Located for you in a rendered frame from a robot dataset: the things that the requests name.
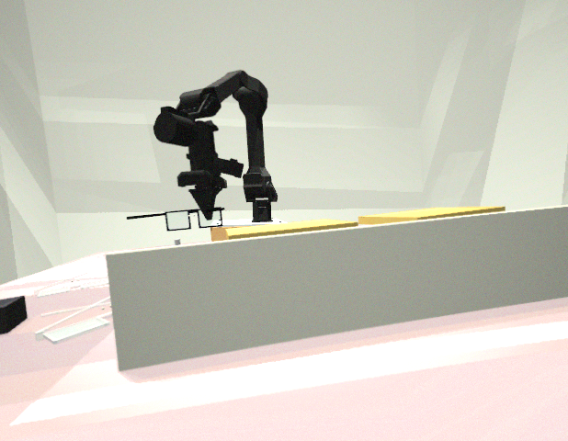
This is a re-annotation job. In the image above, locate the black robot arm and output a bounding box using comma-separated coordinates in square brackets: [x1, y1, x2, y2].
[153, 70, 278, 222]

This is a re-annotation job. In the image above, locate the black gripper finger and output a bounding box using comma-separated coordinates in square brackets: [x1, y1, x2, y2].
[188, 187, 219, 221]
[212, 188, 222, 208]

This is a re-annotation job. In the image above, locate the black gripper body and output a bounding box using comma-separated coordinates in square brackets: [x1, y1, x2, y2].
[177, 147, 227, 189]

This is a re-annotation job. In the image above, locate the pale grey flat panel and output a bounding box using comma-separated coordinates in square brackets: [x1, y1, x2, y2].
[105, 206, 568, 372]

